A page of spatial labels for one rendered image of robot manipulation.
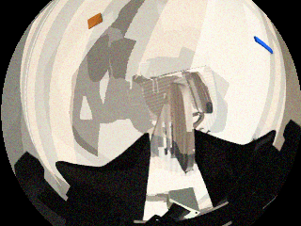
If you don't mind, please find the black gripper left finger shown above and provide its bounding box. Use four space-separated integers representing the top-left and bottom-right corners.
55 133 151 221

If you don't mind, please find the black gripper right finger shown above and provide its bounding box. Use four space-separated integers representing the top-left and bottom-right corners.
193 128 277 207

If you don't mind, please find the blue flat bar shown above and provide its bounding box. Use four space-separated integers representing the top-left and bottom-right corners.
253 37 272 54

